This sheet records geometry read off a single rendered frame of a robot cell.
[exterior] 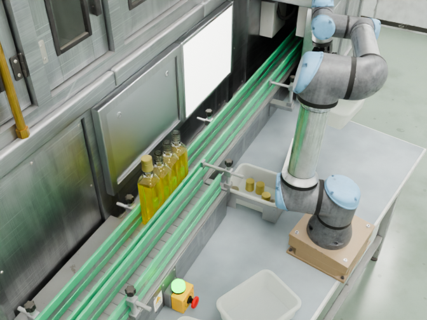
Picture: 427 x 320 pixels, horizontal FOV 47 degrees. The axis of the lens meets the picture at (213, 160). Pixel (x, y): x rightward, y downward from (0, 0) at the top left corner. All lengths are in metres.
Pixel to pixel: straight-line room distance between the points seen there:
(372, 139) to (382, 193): 0.36
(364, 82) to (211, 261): 0.81
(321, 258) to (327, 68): 0.68
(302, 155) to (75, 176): 0.68
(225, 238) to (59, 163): 0.68
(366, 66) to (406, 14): 3.84
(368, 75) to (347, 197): 0.40
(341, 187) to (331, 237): 0.18
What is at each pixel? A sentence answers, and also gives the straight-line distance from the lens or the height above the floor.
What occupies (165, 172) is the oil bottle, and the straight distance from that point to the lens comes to 1.59.
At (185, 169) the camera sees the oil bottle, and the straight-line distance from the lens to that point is 1.72.
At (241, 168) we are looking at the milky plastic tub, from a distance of 1.97.
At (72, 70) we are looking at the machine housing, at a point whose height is 1.45.
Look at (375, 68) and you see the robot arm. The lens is 1.38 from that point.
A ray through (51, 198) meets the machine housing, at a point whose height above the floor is 1.13.
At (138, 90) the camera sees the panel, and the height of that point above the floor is 1.27.
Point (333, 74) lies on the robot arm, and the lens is 1.33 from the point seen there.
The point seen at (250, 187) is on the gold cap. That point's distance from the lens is 1.95.
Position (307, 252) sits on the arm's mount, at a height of 0.81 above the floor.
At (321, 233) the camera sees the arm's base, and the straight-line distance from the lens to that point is 1.68.
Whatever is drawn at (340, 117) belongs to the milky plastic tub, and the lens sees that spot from 1.83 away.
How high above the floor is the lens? 2.12
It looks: 40 degrees down
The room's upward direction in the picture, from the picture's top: straight up
